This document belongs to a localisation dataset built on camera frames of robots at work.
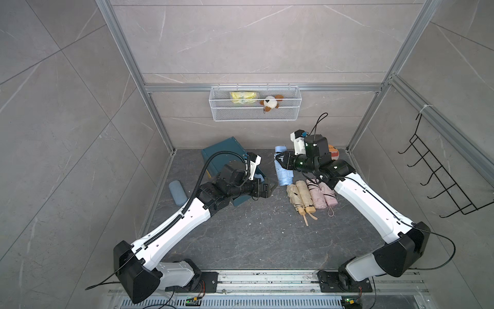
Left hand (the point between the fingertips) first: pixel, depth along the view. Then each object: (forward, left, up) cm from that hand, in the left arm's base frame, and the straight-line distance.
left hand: (270, 180), depth 69 cm
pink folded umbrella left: (+8, -27, -27) cm, 39 cm away
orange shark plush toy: (+33, -42, -22) cm, 57 cm away
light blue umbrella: (+2, -6, 0) cm, 6 cm away
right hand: (+11, -5, +1) cm, 12 cm away
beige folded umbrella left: (+6, -16, -26) cm, 31 cm away
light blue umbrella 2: (+10, +3, -11) cm, 15 cm away
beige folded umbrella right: (+7, -21, -27) cm, 35 cm away
